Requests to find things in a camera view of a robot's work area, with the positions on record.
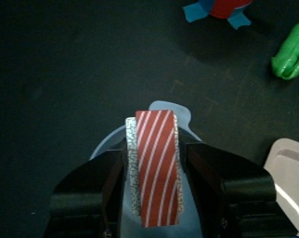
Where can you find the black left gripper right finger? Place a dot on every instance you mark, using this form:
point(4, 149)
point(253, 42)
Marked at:
point(229, 182)

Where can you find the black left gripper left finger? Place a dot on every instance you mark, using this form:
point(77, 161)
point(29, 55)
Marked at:
point(89, 182)

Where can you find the red striped salmon sushi toy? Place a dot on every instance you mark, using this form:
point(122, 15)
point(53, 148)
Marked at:
point(157, 167)

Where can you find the white plastic plate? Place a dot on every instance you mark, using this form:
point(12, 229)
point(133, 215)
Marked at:
point(289, 173)

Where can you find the green toy pepper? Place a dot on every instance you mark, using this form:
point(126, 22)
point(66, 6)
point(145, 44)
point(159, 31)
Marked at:
point(291, 52)

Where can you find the red toy with blue paper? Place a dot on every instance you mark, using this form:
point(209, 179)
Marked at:
point(221, 9)

